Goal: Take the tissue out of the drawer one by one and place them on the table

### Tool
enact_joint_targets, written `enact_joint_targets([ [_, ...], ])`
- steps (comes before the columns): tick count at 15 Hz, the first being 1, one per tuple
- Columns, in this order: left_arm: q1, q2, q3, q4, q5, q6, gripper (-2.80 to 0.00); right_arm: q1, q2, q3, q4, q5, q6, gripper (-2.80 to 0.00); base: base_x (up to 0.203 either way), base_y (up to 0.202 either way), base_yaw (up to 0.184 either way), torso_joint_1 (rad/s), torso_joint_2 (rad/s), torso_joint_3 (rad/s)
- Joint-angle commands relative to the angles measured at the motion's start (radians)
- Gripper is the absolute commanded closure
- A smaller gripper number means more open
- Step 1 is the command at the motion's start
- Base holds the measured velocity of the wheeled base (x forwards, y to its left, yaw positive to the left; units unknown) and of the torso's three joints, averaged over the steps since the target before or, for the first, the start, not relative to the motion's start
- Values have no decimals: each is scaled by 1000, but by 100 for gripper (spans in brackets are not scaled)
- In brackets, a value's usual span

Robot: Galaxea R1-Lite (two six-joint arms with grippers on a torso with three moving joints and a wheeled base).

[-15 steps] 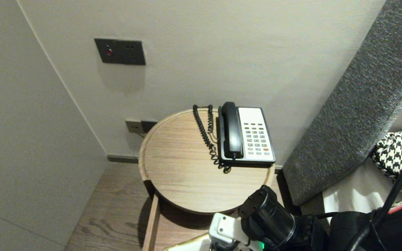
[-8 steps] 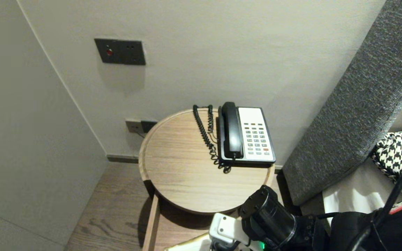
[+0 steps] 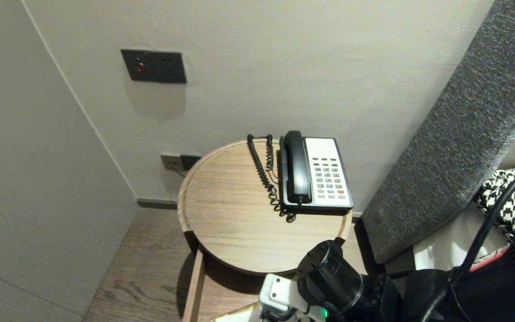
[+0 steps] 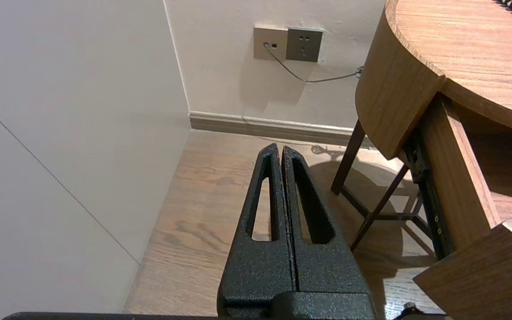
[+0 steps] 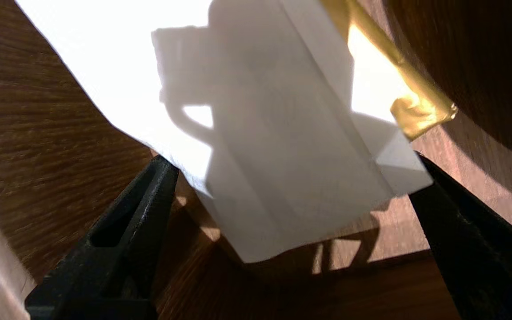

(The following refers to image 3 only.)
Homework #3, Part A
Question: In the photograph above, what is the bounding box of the black wall socket plate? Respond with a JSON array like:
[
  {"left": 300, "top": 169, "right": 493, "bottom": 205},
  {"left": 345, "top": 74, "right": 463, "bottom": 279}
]
[{"left": 181, "top": 155, "right": 202, "bottom": 171}]

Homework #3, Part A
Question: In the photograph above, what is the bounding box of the grey fabric headboard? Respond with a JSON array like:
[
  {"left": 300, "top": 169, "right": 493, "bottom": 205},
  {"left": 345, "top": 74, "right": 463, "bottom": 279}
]
[{"left": 361, "top": 0, "right": 515, "bottom": 264}]

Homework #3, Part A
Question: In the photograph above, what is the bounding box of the round wooden side table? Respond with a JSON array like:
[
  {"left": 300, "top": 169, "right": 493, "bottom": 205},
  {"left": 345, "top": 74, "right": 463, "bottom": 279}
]
[{"left": 177, "top": 140, "right": 353, "bottom": 276}]

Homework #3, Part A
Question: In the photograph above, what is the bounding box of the grey fabric bed base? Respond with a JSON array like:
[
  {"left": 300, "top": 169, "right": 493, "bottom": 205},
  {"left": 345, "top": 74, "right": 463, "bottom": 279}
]
[{"left": 383, "top": 248, "right": 417, "bottom": 274}]

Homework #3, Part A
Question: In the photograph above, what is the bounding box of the black coiled telephone cord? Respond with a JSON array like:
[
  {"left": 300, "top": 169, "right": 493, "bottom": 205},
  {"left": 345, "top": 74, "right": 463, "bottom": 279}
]
[{"left": 247, "top": 134, "right": 296, "bottom": 223}]

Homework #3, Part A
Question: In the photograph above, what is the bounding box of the white and black telephone base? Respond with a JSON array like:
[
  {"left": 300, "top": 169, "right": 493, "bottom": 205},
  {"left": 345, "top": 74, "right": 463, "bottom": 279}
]
[{"left": 278, "top": 136, "right": 354, "bottom": 210}]

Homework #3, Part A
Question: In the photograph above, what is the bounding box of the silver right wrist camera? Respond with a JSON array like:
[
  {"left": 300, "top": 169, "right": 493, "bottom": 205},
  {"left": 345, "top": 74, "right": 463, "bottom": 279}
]
[{"left": 258, "top": 274, "right": 329, "bottom": 322}]

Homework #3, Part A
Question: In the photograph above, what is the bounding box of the grey wall socket plate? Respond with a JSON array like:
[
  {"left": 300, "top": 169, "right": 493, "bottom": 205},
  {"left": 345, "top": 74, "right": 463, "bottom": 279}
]
[{"left": 160, "top": 153, "right": 182, "bottom": 172}]

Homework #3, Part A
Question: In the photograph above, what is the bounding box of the black telephone handset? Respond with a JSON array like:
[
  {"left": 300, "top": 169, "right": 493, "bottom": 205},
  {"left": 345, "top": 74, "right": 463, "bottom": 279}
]
[{"left": 283, "top": 130, "right": 312, "bottom": 204}]

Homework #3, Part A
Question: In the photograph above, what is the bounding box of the gold tissue box white tissue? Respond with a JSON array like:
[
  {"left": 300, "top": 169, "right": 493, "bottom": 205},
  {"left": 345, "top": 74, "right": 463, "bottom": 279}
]
[{"left": 211, "top": 302, "right": 265, "bottom": 322}]

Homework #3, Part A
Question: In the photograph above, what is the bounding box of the dark wall switch panel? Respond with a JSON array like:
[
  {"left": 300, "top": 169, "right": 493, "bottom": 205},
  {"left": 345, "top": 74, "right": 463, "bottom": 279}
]
[{"left": 121, "top": 50, "right": 187, "bottom": 85}]

